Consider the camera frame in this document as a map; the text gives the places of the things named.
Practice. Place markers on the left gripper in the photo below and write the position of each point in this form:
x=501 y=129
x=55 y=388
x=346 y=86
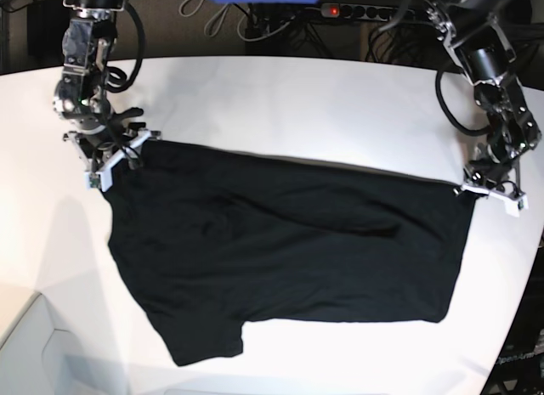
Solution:
x=485 y=177

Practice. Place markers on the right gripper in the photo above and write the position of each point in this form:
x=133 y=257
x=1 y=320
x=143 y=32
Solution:
x=106 y=140

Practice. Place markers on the black t-shirt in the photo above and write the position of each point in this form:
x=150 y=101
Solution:
x=206 y=241

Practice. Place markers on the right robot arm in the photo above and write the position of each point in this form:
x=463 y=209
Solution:
x=87 y=79

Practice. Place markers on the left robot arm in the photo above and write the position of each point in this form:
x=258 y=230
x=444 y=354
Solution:
x=477 y=45

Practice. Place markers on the black box on floor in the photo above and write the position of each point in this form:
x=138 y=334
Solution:
x=46 y=22

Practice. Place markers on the grey plastic bin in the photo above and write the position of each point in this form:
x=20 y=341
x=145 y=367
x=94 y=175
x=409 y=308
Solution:
x=37 y=357

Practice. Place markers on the black power strip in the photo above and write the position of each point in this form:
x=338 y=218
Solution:
x=343 y=11

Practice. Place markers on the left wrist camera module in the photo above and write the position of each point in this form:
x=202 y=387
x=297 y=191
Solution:
x=515 y=205

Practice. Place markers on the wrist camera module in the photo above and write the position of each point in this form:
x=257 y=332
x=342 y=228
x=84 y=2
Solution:
x=515 y=205
x=101 y=180

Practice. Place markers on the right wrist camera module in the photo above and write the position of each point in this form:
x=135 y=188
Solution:
x=101 y=180

